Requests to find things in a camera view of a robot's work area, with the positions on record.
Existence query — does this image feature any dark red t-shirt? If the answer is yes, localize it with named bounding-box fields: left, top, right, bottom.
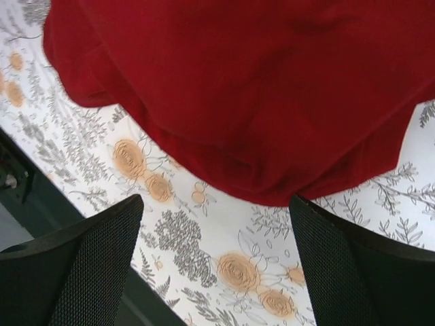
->
left=43, top=0, right=434, bottom=206

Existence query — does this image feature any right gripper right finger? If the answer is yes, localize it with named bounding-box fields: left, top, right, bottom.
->
left=289, top=196, right=434, bottom=326

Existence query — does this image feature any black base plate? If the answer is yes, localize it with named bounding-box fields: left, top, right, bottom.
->
left=1, top=131, right=84, bottom=238

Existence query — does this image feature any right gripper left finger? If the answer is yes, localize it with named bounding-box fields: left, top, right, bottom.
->
left=1, top=194, right=144, bottom=325

